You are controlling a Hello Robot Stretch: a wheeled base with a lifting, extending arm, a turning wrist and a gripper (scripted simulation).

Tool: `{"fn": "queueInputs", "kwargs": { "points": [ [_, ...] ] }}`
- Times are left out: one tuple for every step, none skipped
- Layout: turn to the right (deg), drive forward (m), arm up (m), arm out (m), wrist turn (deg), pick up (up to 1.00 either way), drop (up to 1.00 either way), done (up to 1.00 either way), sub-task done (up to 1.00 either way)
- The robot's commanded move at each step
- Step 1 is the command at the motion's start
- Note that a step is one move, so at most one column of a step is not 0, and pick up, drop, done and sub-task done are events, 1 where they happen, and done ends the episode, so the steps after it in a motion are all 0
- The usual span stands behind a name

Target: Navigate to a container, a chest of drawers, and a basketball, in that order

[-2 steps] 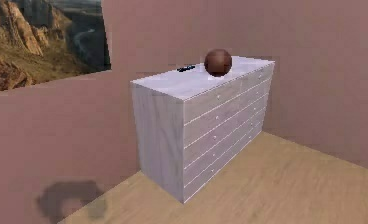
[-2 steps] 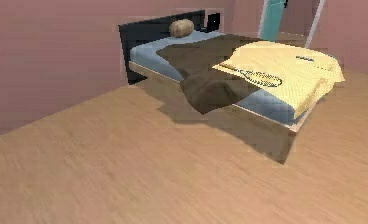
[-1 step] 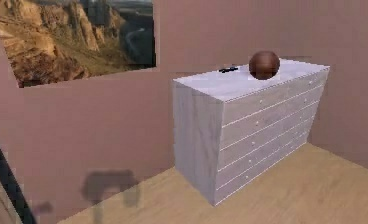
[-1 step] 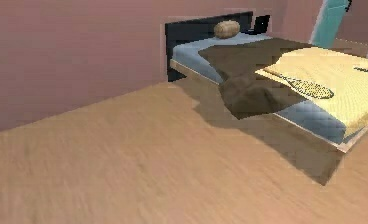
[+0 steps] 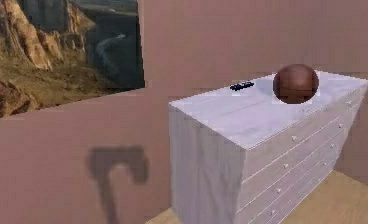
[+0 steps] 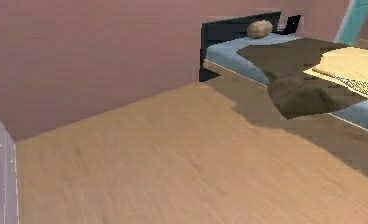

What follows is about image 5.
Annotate white chest of drawers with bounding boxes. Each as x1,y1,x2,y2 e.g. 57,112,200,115
168,70,368,224

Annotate brown basketball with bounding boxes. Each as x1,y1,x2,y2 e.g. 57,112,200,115
272,63,320,105

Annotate black remote control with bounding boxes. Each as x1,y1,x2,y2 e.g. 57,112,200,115
229,80,256,92

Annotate canyon landscape wall picture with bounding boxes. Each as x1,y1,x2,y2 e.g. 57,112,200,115
0,0,146,120

